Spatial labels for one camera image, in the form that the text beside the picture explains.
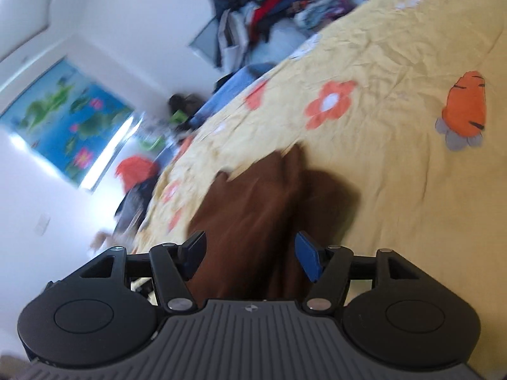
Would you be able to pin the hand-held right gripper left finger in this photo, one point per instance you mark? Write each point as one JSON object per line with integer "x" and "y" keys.
{"x": 194, "y": 254}

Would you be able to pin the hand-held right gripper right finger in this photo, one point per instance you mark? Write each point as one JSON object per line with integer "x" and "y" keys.
{"x": 309, "y": 255}

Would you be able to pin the brown knit sweater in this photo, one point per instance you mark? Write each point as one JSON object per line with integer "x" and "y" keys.
{"x": 249, "y": 221}

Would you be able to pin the dark clothes heap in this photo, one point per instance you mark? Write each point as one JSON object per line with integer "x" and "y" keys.
{"x": 134, "y": 206}

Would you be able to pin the red cloth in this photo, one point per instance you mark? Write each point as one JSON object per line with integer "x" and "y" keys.
{"x": 136, "y": 172}

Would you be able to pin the green plastic item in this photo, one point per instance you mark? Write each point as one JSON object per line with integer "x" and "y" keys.
{"x": 151, "y": 143}
{"x": 178, "y": 116}

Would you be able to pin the dark plush item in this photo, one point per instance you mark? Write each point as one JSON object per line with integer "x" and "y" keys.
{"x": 186, "y": 103}

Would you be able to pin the blue bed sheet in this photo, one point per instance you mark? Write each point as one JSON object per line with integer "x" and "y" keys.
{"x": 225, "y": 91}

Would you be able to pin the blue floral curtain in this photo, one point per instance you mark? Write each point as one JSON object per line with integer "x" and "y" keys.
{"x": 59, "y": 122}

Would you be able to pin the yellow carrot print blanket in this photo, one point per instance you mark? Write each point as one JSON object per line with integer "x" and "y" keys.
{"x": 396, "y": 67}

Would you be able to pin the grey framed panel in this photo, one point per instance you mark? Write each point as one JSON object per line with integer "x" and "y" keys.
{"x": 204, "y": 43}

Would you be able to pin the white wall socket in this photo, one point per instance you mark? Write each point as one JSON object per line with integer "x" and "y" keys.
{"x": 42, "y": 225}

